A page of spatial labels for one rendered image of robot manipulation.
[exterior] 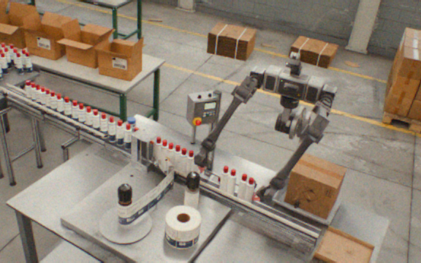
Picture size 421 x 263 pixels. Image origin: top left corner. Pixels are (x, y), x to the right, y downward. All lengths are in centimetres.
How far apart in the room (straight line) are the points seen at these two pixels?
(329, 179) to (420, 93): 316
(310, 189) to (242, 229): 50
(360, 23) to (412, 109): 241
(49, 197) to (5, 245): 103
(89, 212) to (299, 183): 131
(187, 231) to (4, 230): 198
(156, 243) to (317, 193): 105
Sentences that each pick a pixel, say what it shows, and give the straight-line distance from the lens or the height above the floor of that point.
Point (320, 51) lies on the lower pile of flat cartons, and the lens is 713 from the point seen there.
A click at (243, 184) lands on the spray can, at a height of 103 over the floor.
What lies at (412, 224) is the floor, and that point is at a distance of 462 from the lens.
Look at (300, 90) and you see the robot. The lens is 308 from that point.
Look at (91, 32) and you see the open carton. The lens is 484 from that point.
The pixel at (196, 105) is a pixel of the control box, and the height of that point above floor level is 144.
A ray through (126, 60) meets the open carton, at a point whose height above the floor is 100.
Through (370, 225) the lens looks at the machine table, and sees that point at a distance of 313.
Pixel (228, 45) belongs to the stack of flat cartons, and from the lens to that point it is 684.
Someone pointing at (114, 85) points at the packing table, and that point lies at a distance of 433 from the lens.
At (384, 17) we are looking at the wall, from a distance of 790.
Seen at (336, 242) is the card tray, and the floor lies 83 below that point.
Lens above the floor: 286
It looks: 34 degrees down
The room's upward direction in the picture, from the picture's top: 6 degrees clockwise
